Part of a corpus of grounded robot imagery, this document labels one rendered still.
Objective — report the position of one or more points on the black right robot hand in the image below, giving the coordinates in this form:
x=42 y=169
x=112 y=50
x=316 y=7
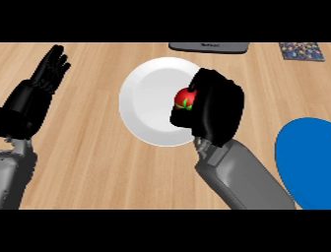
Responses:
x=217 y=105

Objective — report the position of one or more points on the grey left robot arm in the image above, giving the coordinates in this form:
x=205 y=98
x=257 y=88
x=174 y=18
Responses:
x=2 y=174

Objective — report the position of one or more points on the blue plate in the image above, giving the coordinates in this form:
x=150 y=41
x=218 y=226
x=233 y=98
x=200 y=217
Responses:
x=316 y=164

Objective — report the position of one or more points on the dark grey flat appliance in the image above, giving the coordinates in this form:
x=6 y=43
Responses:
x=208 y=47

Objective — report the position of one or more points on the white plate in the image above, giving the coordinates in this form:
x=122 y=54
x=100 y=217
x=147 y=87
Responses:
x=149 y=101

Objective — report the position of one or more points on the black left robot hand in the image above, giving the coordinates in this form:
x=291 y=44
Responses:
x=27 y=98

